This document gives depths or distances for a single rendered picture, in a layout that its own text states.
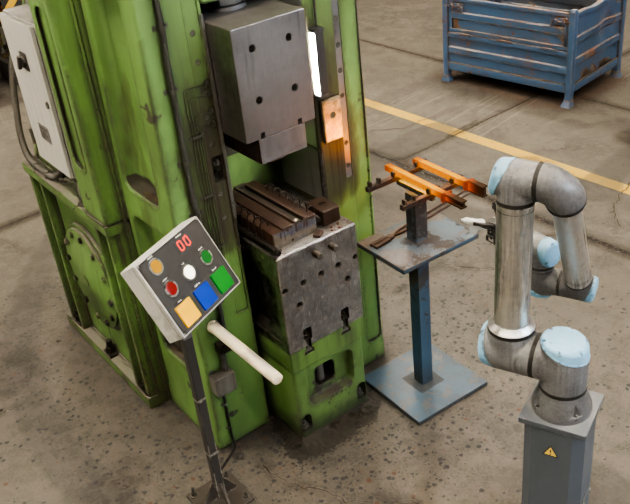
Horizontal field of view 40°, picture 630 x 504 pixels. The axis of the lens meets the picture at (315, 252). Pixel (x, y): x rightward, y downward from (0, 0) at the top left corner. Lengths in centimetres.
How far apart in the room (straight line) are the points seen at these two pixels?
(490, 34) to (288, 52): 404
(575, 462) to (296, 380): 116
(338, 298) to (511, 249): 103
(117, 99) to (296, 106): 68
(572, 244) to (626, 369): 148
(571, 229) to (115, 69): 169
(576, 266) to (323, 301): 106
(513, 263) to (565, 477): 78
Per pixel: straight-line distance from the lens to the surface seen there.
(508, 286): 267
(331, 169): 343
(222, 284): 290
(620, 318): 439
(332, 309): 343
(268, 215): 329
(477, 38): 697
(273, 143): 304
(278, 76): 298
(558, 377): 278
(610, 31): 705
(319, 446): 367
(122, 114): 330
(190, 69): 296
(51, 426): 412
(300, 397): 356
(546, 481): 306
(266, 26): 292
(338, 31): 329
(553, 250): 292
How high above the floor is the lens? 255
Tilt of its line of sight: 31 degrees down
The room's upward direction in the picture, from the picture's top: 7 degrees counter-clockwise
